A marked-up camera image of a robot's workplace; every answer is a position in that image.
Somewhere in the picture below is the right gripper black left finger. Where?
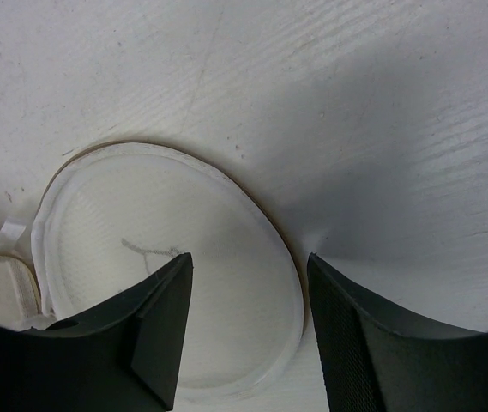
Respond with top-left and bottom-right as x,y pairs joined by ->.
0,251 -> 194,412

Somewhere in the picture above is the round beige mesh laundry bag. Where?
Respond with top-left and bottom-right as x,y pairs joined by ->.
0,137 -> 309,404

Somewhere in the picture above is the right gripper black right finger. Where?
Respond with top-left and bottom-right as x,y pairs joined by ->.
307,253 -> 488,411

